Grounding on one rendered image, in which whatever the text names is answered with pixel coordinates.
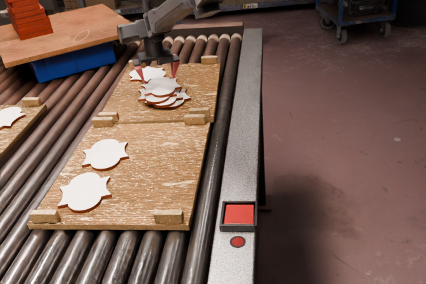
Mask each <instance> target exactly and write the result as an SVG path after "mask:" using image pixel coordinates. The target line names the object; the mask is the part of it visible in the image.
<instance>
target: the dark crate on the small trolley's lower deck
mask: <svg viewBox="0 0 426 284"><path fill-rule="evenodd" d="M383 1H384V0H344V5H343V10H344V11H346V12H347V13H348V14H350V15H352V16H362V15H371V14H376V13H381V12H383V11H382V9H383ZM337 3H338V4H337V6H338V7H339V0H337Z"/></svg>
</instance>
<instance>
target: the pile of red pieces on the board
mask: <svg viewBox="0 0 426 284"><path fill-rule="evenodd" d="M5 3H6V5H7V10H8V13H9V15H10V20H11V23H12V26H13V27H14V29H15V31H16V33H17V34H18V36H19V38H20V39H21V41H22V40H26V39H31V38H34V37H39V36H44V35H47V34H52V33H54V32H53V29H52V26H51V22H50V19H49V17H48V16H47V15H46V13H45V10H44V8H43V7H42V6H41V5H40V4H39V0H5Z"/></svg>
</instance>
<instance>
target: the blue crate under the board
mask: <svg viewBox="0 0 426 284"><path fill-rule="evenodd" d="M112 42H113V41H110V42H105V43H102V44H98V45H95V46H90V47H87V48H82V49H78V50H75V51H71V52H68V53H63V54H60V55H55V56H50V57H47V58H43V59H40V60H36V61H31V62H28V64H29V66H30V68H31V70H32V71H33V73H34V75H35V77H36V79H37V81H38V83H43V82H47V81H51V80H54V79H58V78H61V77H65V76H68V75H72V74H76V73H79V72H83V71H87V70H91V69H94V68H98V67H102V66H105V65H109V64H112V63H115V62H116V58H115V53H114V49H113V44H112Z"/></svg>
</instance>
